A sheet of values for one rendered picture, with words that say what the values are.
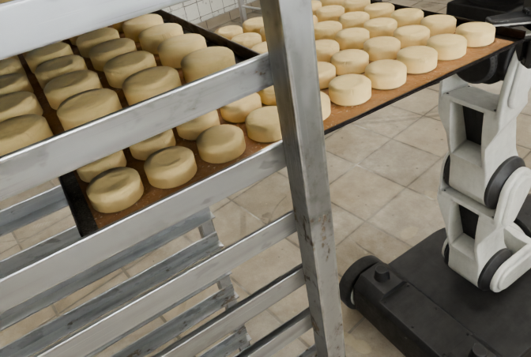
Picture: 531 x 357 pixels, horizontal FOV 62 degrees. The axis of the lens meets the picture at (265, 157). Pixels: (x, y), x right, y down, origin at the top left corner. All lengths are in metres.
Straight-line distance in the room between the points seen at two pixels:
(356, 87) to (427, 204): 1.61
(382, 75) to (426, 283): 1.10
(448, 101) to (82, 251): 0.88
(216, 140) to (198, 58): 0.09
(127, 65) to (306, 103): 0.17
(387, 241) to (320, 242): 1.45
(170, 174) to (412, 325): 1.12
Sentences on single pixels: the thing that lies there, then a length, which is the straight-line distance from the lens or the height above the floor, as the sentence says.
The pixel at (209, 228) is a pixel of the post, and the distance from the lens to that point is 1.01.
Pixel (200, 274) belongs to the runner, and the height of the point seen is 1.05.
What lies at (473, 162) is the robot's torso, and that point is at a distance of 1.15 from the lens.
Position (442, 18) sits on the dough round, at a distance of 0.73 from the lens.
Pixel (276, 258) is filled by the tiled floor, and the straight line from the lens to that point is 1.89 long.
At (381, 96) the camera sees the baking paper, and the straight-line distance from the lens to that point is 0.54.
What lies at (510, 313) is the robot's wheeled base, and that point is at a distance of 1.56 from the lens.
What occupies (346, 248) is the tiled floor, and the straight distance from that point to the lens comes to 1.90.
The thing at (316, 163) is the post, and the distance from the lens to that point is 0.42.
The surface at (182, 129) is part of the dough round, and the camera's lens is 0.50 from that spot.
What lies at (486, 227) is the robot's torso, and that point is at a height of 0.53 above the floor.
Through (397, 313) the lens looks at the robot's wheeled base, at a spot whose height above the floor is 0.19.
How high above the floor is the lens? 1.38
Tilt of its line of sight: 34 degrees down
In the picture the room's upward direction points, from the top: 11 degrees counter-clockwise
